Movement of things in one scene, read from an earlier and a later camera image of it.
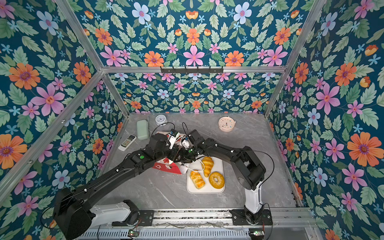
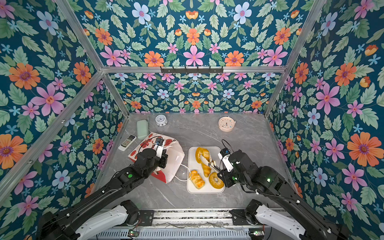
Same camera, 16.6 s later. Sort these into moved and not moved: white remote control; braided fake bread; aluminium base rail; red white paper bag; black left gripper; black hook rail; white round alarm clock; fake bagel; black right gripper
Moved: black left gripper; black right gripper; red white paper bag
Not moved: aluminium base rail; white remote control; braided fake bread; black hook rail; white round alarm clock; fake bagel
